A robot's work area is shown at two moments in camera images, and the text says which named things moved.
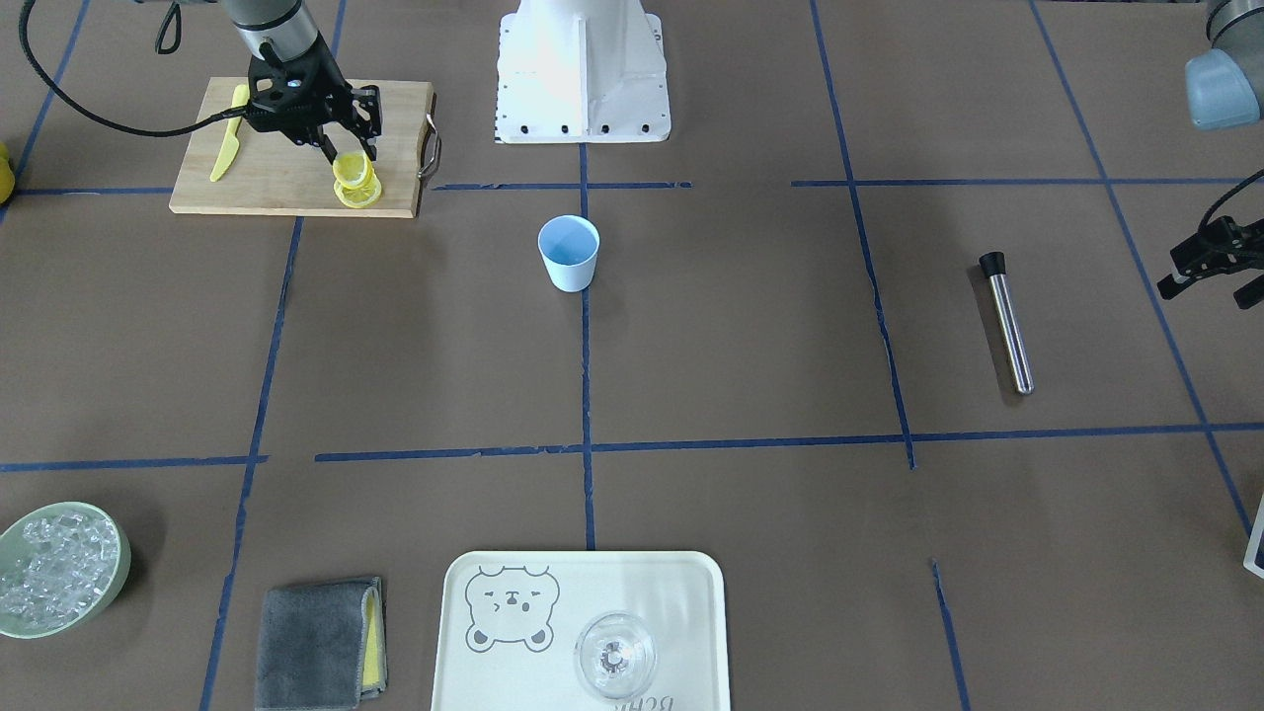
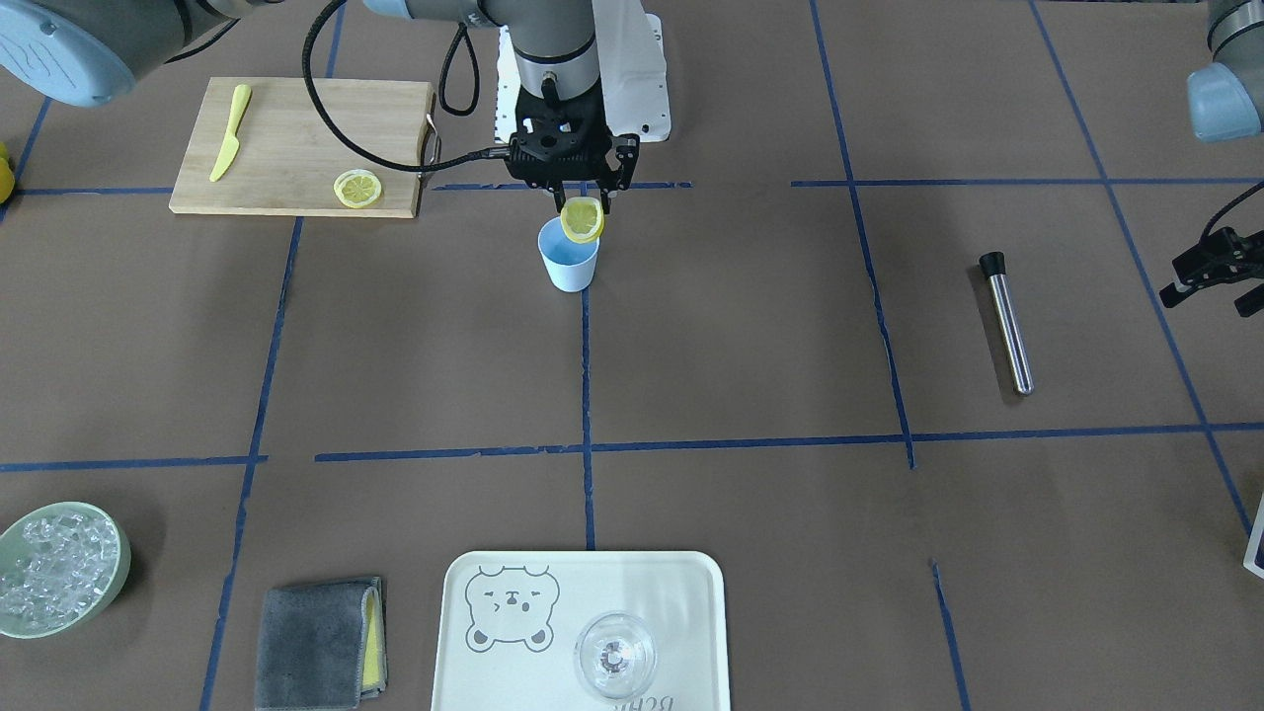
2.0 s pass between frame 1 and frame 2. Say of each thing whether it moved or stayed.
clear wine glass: stayed
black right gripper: moved
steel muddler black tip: stayed
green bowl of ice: stayed
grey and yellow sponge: stayed
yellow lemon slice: moved
